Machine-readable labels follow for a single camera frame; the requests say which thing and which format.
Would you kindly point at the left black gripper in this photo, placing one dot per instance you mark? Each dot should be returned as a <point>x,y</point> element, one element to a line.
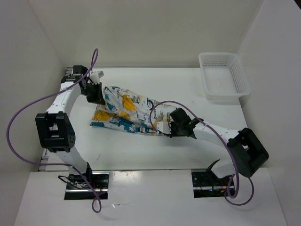
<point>98,98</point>

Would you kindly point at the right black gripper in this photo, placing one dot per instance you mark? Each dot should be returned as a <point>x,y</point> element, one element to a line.
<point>173,134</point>

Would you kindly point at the colourful printed shorts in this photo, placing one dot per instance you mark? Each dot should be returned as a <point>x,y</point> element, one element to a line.
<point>129,112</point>

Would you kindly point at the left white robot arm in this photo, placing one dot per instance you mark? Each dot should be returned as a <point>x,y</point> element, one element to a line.
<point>79,166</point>

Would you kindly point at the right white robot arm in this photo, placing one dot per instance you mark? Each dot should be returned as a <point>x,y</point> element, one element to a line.
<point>247,153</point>

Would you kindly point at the white plastic basket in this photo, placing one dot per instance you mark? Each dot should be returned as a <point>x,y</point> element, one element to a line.
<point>223,76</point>

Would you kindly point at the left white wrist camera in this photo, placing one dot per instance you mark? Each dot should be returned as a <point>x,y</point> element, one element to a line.
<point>95,77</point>

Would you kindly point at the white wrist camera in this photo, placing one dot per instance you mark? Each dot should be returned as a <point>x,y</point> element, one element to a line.
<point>164,127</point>
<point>95,77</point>

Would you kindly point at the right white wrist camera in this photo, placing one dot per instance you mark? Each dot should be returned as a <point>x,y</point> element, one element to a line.
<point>164,127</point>

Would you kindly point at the aluminium table edge rail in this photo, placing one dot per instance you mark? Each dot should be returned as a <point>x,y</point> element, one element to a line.
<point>55,131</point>

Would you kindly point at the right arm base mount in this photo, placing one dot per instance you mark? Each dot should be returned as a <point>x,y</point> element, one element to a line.
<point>206,184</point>

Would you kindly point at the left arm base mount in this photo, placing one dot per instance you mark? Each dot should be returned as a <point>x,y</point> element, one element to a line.
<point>78,189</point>

